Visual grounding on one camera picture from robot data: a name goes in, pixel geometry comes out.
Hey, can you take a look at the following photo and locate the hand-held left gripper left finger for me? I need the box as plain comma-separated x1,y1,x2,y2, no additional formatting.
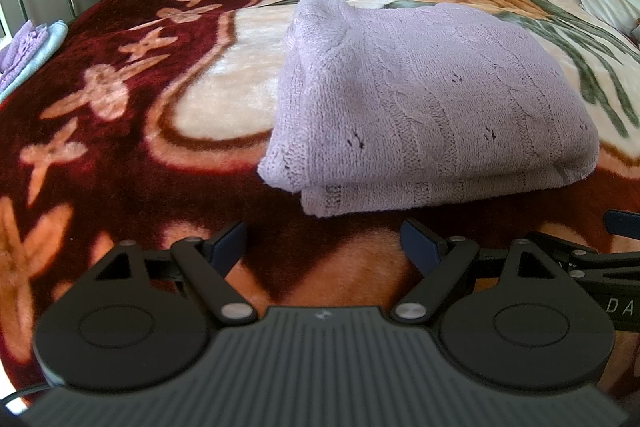
92,221,257,326

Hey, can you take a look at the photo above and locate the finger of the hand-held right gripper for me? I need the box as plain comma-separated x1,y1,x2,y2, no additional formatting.
602,209,640,239
529,231,640,282

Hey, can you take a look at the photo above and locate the lilac knitted cardigan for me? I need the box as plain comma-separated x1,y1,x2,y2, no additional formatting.
256,0,601,219

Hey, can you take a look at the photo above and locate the floral plush blanket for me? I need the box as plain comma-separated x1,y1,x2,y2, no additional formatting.
0,0,640,408

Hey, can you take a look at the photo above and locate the purple folded cloth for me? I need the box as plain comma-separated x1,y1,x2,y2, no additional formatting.
0,20,52,94

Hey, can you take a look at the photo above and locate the light blue folded cloth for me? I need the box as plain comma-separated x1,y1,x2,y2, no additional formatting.
0,21,70,104

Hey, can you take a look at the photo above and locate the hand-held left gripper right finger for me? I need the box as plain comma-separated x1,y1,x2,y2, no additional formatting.
391,217,559,323

